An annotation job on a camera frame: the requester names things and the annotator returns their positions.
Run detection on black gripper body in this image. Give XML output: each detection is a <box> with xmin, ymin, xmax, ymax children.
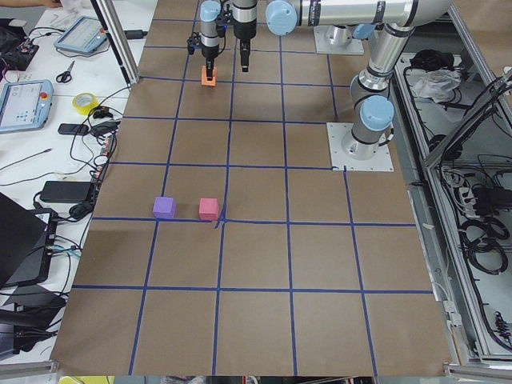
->
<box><xmin>201</xmin><ymin>34</ymin><xmax>219</xmax><ymax>64</ymax></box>
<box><xmin>234</xmin><ymin>19</ymin><xmax>256</xmax><ymax>60</ymax></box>

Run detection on orange foam cube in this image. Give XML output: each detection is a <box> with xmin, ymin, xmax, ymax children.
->
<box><xmin>201</xmin><ymin>66</ymin><xmax>217</xmax><ymax>87</ymax></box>

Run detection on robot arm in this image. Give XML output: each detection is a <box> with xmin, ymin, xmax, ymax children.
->
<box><xmin>200</xmin><ymin>1</ymin><xmax>221</xmax><ymax>85</ymax></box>
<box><xmin>266</xmin><ymin>0</ymin><xmax>452</xmax><ymax>160</ymax></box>

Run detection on upper teach pendant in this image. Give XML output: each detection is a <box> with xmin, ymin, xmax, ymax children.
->
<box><xmin>54</xmin><ymin>16</ymin><xmax>106</xmax><ymax>56</ymax></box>

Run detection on teach pendant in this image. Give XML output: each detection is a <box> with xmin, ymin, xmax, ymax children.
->
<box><xmin>1</xmin><ymin>79</ymin><xmax>54</xmax><ymax>134</ymax></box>
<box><xmin>54</xmin><ymin>16</ymin><xmax>106</xmax><ymax>56</ymax></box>

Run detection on yellow tape roll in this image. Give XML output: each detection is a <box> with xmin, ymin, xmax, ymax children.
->
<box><xmin>72</xmin><ymin>92</ymin><xmax>99</xmax><ymax>116</ymax></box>

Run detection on pink foam cube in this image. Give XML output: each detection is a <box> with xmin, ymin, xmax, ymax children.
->
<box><xmin>198</xmin><ymin>198</ymin><xmax>219</xmax><ymax>221</ymax></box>

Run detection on purple foam cube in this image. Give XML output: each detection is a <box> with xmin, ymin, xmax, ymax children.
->
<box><xmin>153</xmin><ymin>196</ymin><xmax>177</xmax><ymax>219</ymax></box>

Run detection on lower teach pendant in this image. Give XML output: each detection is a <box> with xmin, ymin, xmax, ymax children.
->
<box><xmin>1</xmin><ymin>79</ymin><xmax>54</xmax><ymax>134</ymax></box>

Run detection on white crumpled cloth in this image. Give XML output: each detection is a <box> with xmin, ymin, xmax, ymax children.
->
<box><xmin>412</xmin><ymin>70</ymin><xmax>462</xmax><ymax>102</ymax></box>

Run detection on black power adapter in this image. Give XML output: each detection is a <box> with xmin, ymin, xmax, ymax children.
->
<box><xmin>39</xmin><ymin>181</ymin><xmax>93</xmax><ymax>203</ymax></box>

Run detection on black laptop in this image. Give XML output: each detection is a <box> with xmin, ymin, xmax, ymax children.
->
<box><xmin>1</xmin><ymin>194</ymin><xmax>57</xmax><ymax>288</ymax></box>

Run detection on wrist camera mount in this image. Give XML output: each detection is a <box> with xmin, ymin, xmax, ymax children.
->
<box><xmin>187</xmin><ymin>32</ymin><xmax>201</xmax><ymax>55</ymax></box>

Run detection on aluminium frame post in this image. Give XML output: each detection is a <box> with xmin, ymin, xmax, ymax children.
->
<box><xmin>90</xmin><ymin>0</ymin><xmax>139</xmax><ymax>86</ymax></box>

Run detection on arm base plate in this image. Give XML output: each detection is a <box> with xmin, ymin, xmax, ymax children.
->
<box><xmin>326</xmin><ymin>122</ymin><xmax>394</xmax><ymax>172</ymax></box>
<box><xmin>314</xmin><ymin>26</ymin><xmax>364</xmax><ymax>55</ymax></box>

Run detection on black handled scissors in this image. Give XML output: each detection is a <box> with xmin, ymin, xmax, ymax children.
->
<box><xmin>55</xmin><ymin>61</ymin><xmax>75</xmax><ymax>84</ymax></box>

